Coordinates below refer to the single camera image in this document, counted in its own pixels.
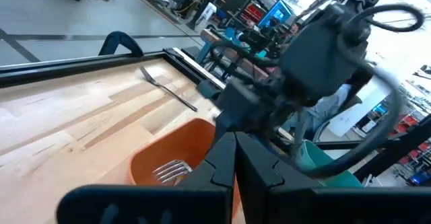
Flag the black frame clamp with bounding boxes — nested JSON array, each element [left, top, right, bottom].
[[98, 31, 145, 58]]

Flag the green plastic bin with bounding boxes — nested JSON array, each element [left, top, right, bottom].
[[294, 139, 364, 188]]

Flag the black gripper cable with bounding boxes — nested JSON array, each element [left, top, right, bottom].
[[296, 64, 407, 181]]

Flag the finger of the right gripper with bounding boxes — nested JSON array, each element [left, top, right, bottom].
[[197, 79, 225, 100], [214, 111, 236, 141]]

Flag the orange plastic bin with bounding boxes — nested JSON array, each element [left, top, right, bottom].
[[127, 118, 242, 218]]

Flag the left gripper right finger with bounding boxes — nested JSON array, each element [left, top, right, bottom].
[[235, 132, 431, 224]]

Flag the black cable loop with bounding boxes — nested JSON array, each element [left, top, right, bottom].
[[365, 3, 426, 34]]

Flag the person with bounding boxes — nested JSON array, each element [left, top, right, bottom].
[[282, 82, 363, 144]]

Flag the blue lit monitor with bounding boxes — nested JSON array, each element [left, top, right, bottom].
[[258, 0, 293, 29]]

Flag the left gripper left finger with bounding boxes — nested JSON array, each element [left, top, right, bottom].
[[56, 132, 236, 224]]

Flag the orange-handled fork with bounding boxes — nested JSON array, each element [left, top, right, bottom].
[[152, 159, 193, 186]]

